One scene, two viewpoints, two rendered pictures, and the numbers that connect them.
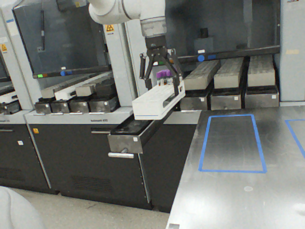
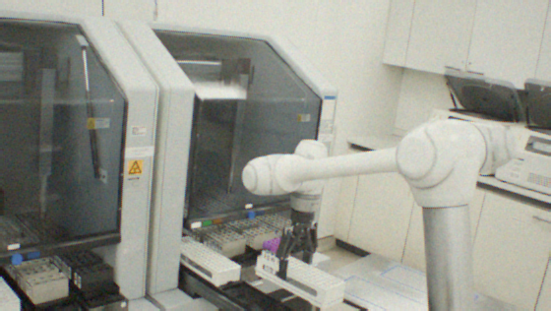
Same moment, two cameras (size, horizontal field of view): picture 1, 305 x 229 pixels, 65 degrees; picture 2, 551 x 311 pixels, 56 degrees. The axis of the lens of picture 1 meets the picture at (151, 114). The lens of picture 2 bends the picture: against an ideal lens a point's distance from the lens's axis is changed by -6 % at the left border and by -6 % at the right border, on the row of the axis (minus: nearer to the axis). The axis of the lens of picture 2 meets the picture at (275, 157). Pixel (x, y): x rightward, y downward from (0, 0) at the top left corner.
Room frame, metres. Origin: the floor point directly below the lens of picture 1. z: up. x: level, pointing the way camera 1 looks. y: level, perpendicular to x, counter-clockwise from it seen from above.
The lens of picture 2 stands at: (0.52, 1.51, 1.64)
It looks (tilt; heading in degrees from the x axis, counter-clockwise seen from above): 13 degrees down; 288
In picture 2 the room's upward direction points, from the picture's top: 8 degrees clockwise
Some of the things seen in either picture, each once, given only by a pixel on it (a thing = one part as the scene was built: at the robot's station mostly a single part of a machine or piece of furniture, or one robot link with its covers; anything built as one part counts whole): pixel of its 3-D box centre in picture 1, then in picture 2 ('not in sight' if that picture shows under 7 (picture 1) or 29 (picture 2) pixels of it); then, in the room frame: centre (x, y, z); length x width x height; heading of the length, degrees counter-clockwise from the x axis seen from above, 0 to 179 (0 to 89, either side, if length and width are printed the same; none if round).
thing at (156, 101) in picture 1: (161, 98); (298, 278); (0.89, -0.05, 0.89); 0.30 x 0.10 x 0.06; 154
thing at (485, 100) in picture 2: not in sight; (478, 120); (0.34, -2.55, 1.22); 0.62 x 0.56 x 0.64; 62
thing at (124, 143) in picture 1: (156, 110); (233, 296); (1.09, -0.02, 0.78); 0.73 x 0.14 x 0.09; 154
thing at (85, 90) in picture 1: (84, 91); (48, 289); (1.50, 0.39, 0.85); 0.12 x 0.02 x 0.06; 65
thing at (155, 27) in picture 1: (153, 27); (305, 200); (0.91, -0.06, 1.15); 0.09 x 0.09 x 0.06
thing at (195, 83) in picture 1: (195, 84); (232, 247); (1.20, -0.24, 0.85); 0.12 x 0.02 x 0.06; 65
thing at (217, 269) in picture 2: not in sight; (202, 261); (1.25, -0.10, 0.83); 0.30 x 0.10 x 0.06; 154
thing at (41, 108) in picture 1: (73, 93); not in sight; (1.85, 0.57, 0.78); 0.73 x 0.14 x 0.09; 154
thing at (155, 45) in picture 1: (157, 48); (301, 222); (0.91, -0.06, 1.07); 0.08 x 0.07 x 0.09; 64
